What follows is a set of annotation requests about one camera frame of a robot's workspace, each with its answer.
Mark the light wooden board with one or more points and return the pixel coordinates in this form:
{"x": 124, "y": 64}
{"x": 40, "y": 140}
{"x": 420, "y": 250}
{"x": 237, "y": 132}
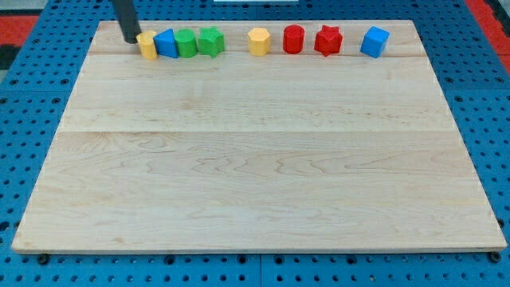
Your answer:
{"x": 280, "y": 154}

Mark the yellow hexagon block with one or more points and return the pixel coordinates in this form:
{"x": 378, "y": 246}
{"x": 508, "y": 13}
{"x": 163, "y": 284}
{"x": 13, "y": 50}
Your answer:
{"x": 259, "y": 41}

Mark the green star block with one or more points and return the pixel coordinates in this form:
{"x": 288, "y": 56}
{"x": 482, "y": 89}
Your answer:
{"x": 211, "y": 41}

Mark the red cylinder block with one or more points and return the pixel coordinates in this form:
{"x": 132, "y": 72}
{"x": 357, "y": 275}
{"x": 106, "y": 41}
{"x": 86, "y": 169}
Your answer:
{"x": 293, "y": 41}

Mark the green cylinder block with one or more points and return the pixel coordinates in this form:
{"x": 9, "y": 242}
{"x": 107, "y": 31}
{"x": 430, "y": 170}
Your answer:
{"x": 186, "y": 43}

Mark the red star block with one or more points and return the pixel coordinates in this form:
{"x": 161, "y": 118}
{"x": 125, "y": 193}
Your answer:
{"x": 328, "y": 40}

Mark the blue triangular prism block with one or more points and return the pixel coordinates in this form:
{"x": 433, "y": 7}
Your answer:
{"x": 165, "y": 44}

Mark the yellow cylinder-like block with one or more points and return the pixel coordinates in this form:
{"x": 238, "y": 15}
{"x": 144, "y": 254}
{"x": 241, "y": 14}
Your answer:
{"x": 147, "y": 44}

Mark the blue cube block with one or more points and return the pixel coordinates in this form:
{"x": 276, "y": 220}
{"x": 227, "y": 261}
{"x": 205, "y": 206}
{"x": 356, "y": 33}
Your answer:
{"x": 374, "y": 42}

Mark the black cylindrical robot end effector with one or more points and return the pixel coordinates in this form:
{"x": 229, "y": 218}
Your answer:
{"x": 127, "y": 19}

